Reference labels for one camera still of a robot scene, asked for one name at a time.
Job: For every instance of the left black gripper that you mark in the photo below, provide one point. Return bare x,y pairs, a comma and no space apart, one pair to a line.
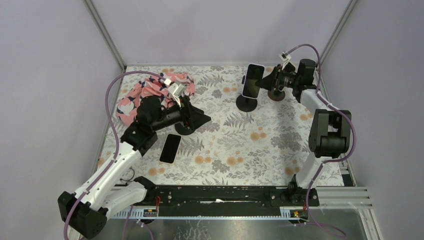
185,114

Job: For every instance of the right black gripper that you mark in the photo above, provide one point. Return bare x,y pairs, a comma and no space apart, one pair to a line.
269,82

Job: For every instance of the black phone stand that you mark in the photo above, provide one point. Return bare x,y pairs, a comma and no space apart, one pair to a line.
181,128
246,104

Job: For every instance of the wooden base phone stand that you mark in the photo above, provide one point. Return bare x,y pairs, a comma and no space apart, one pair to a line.
277,94

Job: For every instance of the phone with purple case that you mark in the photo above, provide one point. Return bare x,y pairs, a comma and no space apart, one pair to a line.
254,73

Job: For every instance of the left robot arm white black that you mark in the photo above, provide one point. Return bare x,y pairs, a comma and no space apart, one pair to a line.
90,206

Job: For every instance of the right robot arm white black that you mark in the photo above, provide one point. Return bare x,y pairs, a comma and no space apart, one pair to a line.
329,135

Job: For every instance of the phone with cream case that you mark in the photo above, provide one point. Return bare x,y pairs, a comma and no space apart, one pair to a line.
170,149

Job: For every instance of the floral patterned table mat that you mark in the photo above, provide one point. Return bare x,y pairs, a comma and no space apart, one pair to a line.
264,147

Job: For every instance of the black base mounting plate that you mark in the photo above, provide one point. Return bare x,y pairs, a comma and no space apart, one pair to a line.
226,201

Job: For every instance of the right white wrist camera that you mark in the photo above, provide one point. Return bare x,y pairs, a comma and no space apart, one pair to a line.
285,58

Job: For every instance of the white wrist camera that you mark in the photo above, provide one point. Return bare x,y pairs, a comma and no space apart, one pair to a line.
285,58
175,89

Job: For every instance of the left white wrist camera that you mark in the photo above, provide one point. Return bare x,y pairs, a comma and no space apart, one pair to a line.
175,89

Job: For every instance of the aluminium frame rail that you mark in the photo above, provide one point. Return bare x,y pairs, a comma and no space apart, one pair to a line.
149,213

